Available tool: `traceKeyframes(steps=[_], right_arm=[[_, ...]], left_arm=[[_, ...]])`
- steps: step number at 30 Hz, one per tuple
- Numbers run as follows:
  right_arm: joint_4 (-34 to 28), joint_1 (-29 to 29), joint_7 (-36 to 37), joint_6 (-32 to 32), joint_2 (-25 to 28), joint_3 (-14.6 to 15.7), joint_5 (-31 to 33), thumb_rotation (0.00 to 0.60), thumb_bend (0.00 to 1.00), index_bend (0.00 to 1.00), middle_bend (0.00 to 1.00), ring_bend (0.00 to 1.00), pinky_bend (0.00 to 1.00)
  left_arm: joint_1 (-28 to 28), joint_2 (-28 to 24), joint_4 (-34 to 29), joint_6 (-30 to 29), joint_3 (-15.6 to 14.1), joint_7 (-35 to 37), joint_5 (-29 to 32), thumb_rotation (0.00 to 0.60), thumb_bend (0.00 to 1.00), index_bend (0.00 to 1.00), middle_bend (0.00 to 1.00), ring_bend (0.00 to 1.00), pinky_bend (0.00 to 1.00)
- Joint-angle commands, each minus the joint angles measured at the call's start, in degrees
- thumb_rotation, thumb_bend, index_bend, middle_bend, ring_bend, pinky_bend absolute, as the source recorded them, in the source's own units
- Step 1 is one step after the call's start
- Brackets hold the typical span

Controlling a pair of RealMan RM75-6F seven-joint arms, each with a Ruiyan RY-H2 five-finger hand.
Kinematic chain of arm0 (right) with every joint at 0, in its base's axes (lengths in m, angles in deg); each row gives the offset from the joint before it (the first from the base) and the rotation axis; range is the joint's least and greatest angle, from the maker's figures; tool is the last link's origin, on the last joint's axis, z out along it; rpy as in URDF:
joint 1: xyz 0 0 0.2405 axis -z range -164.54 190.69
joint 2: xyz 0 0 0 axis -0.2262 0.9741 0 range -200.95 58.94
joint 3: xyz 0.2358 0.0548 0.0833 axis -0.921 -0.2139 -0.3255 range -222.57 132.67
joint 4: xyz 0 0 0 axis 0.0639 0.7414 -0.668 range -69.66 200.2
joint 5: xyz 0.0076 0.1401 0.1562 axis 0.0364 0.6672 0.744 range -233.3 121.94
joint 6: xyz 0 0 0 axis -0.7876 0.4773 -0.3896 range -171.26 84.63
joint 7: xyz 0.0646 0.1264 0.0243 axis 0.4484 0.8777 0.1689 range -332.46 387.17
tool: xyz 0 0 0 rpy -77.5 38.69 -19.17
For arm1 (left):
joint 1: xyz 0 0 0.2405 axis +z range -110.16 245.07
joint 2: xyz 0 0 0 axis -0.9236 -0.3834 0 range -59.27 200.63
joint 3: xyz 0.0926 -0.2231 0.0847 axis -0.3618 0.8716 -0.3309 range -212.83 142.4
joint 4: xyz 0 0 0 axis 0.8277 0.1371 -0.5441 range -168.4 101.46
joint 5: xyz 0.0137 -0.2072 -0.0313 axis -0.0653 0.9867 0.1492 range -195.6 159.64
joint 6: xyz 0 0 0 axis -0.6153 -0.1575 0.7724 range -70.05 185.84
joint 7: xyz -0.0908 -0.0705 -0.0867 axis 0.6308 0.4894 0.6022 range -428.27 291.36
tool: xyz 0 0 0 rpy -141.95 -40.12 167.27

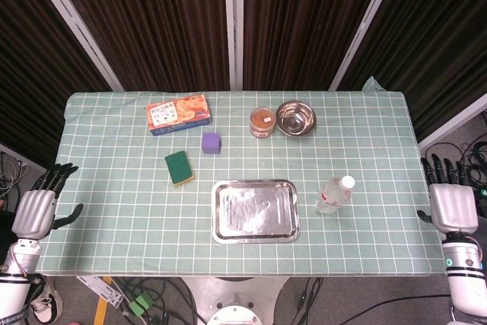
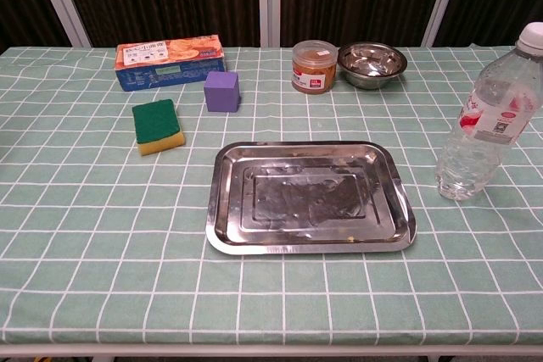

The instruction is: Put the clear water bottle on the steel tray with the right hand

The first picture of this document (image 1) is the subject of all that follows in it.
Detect black cable bundle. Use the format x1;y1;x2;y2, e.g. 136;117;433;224
419;141;487;189

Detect green checkered tablecloth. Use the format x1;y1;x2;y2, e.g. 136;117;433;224
37;76;447;278

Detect stainless steel bowl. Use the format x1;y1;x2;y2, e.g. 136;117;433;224
275;100;317;137

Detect dark brown curtain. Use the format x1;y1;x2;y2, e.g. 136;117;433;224
0;0;487;155

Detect black white sneaker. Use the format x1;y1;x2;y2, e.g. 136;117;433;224
30;275;63;324

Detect yellow floor tape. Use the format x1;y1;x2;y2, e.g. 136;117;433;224
93;276;113;325

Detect white printed paper sheet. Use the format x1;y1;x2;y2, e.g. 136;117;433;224
75;275;126;308

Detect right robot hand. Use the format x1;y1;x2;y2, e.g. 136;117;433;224
416;153;479;235

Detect stainless steel tray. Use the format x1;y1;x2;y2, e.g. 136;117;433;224
211;179;301;244

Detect purple foam cube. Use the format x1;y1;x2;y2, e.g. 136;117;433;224
201;132;222;155

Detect green yellow sponge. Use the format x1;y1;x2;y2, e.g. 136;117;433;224
164;150;196;188

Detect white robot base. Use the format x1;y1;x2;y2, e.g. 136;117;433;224
181;276;290;325

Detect clear plastic bottle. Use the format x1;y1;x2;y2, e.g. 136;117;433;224
315;175;356;216

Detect plastic jar with orange label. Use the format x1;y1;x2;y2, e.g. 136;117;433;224
250;107;276;139

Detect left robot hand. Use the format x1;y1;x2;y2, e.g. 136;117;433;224
11;163;84;240

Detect green power adapter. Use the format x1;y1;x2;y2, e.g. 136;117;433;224
128;291;154;317

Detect white frame post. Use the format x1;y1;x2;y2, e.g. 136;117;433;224
22;0;126;93
328;0;404;92
222;0;245;92

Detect black floor cables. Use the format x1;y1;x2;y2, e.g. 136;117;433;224
110;276;454;325

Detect orange blue biscuit box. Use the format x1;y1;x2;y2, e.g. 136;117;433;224
145;94;213;137

